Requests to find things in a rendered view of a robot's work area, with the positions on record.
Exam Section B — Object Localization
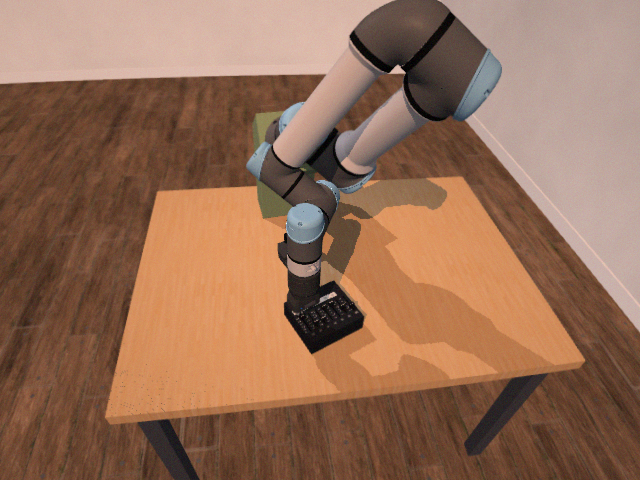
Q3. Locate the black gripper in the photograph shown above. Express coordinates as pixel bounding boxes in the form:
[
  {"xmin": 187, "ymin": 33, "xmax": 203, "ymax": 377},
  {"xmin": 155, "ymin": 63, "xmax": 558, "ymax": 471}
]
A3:
[{"xmin": 277, "ymin": 233, "xmax": 321, "ymax": 315}]

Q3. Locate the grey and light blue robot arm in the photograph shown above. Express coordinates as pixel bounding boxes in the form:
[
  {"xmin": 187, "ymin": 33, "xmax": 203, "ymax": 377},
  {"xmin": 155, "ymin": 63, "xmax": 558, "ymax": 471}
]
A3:
[{"xmin": 247, "ymin": 0, "xmax": 502, "ymax": 265}]

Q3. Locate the black lighting desk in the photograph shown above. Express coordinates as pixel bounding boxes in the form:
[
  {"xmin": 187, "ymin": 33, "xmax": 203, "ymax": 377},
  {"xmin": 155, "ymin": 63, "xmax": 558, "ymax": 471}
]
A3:
[{"xmin": 284, "ymin": 280, "xmax": 364, "ymax": 354}]

